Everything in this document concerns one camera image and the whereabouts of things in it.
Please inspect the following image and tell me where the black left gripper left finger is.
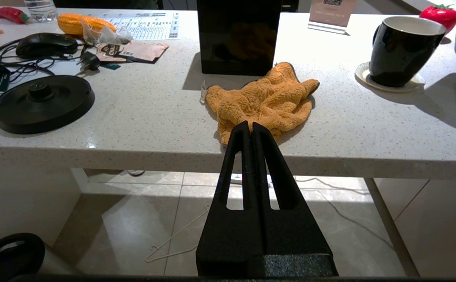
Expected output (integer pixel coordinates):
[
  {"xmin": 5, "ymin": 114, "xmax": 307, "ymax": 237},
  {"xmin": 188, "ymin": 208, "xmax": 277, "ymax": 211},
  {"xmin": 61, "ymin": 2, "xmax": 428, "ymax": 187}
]
[{"xmin": 196, "ymin": 121, "xmax": 264, "ymax": 275}]

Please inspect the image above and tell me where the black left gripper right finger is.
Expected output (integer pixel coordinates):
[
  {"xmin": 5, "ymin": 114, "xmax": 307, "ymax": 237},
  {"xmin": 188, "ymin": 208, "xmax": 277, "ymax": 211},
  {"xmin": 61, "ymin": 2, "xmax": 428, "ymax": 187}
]
[{"xmin": 252, "ymin": 122, "xmax": 332, "ymax": 256}]

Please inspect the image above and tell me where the water bottle red cap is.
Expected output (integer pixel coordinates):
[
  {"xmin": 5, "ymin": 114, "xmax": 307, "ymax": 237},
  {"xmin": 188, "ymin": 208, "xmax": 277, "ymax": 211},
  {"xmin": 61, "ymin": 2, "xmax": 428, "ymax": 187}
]
[{"xmin": 24, "ymin": 0, "xmax": 59, "ymax": 23}]

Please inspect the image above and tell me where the brown tea packet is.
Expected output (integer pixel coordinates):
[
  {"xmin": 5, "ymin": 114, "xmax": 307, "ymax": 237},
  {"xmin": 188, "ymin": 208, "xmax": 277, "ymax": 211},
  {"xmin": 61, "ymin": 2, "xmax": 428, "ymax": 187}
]
[{"xmin": 96, "ymin": 40, "xmax": 170, "ymax": 65}]

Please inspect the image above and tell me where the orange microfiber cloth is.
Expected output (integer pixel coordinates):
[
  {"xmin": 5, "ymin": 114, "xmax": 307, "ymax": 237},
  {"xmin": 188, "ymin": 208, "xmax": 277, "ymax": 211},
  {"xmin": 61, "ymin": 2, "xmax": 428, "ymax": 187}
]
[{"xmin": 200, "ymin": 62, "xmax": 320, "ymax": 146}]

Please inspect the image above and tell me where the black tissue box white lid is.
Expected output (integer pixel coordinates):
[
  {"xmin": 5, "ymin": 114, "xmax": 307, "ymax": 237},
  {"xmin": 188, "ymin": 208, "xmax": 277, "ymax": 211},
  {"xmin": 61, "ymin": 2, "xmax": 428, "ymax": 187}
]
[{"xmin": 196, "ymin": 0, "xmax": 282, "ymax": 77}]

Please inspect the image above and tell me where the black round base part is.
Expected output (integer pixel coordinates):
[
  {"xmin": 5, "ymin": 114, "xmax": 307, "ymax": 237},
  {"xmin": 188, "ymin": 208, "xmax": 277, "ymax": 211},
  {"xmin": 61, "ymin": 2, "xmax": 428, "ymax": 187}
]
[{"xmin": 0, "ymin": 233, "xmax": 46, "ymax": 282}]

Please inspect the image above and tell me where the black mug white inside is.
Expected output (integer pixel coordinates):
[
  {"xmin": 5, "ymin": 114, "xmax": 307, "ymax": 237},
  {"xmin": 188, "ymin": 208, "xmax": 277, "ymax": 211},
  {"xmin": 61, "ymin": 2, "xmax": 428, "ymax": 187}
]
[{"xmin": 369, "ymin": 16, "xmax": 447, "ymax": 88}]

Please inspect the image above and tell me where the black power plug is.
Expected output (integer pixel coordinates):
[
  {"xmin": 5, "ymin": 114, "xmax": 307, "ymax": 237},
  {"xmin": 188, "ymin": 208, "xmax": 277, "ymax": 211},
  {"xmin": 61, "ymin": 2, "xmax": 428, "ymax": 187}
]
[{"xmin": 76, "ymin": 52, "xmax": 101, "ymax": 76}]

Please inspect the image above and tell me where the printed paper sheet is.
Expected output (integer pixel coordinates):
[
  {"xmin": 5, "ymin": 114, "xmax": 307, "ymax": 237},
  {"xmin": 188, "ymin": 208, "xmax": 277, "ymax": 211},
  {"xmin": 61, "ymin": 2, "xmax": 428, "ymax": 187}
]
[{"xmin": 95, "ymin": 12, "xmax": 181, "ymax": 42}]

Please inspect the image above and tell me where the QR code sign stand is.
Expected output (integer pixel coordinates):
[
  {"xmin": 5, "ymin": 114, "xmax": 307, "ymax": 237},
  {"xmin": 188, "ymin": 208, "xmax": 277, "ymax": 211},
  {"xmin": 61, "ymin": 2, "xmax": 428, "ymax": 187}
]
[{"xmin": 308, "ymin": 0, "xmax": 357, "ymax": 35}]

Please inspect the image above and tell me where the black round kettle base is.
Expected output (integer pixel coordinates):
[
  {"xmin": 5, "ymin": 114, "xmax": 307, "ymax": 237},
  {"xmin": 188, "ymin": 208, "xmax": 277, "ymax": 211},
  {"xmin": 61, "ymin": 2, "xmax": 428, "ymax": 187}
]
[{"xmin": 0, "ymin": 75, "xmax": 96, "ymax": 135}]

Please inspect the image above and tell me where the clear plastic wrapper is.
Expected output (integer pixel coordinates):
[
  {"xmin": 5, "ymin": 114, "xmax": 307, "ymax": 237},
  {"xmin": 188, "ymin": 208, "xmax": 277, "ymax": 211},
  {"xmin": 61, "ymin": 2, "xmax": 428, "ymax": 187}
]
[{"xmin": 81, "ymin": 20, "xmax": 134, "ymax": 47}]

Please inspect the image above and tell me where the yellow corn toy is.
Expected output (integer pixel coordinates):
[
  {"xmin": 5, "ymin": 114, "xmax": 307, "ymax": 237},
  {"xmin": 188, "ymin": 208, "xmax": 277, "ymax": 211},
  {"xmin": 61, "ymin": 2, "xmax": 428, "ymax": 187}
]
[{"xmin": 58, "ymin": 14, "xmax": 118, "ymax": 37}]

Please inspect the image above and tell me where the red tomato toy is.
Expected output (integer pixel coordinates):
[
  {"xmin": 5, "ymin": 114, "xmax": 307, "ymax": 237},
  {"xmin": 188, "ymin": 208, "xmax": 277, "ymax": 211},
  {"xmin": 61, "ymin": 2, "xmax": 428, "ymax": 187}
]
[{"xmin": 419, "ymin": 4, "xmax": 456, "ymax": 35}]

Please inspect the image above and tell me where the black computer mouse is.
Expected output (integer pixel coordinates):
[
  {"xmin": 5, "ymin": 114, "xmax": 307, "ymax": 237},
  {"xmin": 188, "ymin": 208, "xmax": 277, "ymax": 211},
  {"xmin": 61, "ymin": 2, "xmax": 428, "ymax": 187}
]
[{"xmin": 15, "ymin": 33, "xmax": 79, "ymax": 59}]

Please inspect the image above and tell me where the red chili toy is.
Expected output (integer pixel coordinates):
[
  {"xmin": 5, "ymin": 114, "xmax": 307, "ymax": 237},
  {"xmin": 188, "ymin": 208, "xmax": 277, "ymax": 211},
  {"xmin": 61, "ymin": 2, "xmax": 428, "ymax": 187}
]
[{"xmin": 0, "ymin": 7, "xmax": 30, "ymax": 25}]

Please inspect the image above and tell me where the white wire hanger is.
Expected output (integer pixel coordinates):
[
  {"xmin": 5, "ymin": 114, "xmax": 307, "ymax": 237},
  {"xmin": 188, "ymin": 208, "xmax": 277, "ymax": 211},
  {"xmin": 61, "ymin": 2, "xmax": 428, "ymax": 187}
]
[{"xmin": 145, "ymin": 204, "xmax": 212, "ymax": 264}]

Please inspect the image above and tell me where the black mouse cable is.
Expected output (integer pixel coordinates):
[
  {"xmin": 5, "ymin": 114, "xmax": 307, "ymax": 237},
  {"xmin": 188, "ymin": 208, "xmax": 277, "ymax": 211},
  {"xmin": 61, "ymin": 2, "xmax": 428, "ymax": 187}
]
[{"xmin": 0, "ymin": 38, "xmax": 91, "ymax": 84}]

